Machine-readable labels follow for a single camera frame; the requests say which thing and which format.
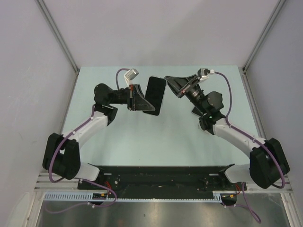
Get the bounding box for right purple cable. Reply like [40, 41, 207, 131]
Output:
[212, 70, 285, 224]

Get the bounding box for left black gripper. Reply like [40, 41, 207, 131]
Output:
[108, 84, 155, 111]

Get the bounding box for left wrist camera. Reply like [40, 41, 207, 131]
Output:
[124, 69, 139, 87]

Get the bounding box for aluminium front frame rail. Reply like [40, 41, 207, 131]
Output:
[34, 172, 291, 192]

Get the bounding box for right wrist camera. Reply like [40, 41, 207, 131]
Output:
[197, 68, 215, 81]

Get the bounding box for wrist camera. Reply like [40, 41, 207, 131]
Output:
[124, 69, 139, 87]
[197, 68, 215, 81]

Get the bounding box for left aluminium frame post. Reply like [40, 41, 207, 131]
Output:
[35, 0, 80, 75]

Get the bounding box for purple cable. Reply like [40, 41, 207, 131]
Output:
[212, 70, 285, 224]
[48, 68, 128, 214]

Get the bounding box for black phone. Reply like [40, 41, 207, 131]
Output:
[191, 107, 204, 117]

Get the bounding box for beige silicone phone case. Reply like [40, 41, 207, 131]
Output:
[200, 128, 212, 135]

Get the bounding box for right aluminium frame post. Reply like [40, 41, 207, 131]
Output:
[242, 0, 288, 73]

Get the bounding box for white slotted cable duct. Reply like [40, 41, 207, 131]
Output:
[44, 190, 223, 202]

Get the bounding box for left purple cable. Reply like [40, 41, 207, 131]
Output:
[48, 68, 128, 214]

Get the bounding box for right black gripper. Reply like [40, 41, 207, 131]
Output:
[163, 75, 207, 115]

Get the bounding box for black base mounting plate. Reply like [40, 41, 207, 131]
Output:
[76, 166, 248, 205]

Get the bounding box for aluminium frame post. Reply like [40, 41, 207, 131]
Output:
[35, 0, 80, 75]
[242, 0, 288, 73]

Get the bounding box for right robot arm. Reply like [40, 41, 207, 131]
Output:
[165, 69, 290, 190]

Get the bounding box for right aluminium side rail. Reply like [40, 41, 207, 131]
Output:
[238, 67, 267, 139]

